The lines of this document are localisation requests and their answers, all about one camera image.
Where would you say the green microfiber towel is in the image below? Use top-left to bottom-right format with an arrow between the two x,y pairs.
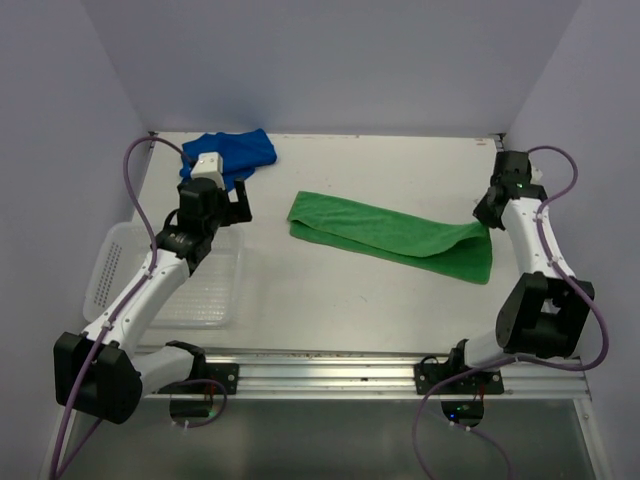
287,191 -> 493,285

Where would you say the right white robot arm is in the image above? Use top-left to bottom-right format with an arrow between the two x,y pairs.
445,151 -> 595,393

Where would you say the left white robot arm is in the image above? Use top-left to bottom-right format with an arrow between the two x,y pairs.
53,178 -> 252,424

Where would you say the blue microfiber towel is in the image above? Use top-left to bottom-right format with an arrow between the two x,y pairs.
182,129 -> 277,191

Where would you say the clear plastic basket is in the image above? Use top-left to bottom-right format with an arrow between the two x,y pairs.
83,222 -> 244,329

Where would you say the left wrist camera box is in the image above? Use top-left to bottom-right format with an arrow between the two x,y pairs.
190,152 -> 224,188

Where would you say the aluminium mounting rail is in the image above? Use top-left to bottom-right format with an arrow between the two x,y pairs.
63,352 -> 591,399

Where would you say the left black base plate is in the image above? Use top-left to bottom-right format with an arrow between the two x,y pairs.
156,362 -> 240,396

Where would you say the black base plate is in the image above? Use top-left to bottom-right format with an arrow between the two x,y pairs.
156,362 -> 240,396
413,363 -> 505,396

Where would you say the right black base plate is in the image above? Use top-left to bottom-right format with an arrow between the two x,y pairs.
413,363 -> 505,396

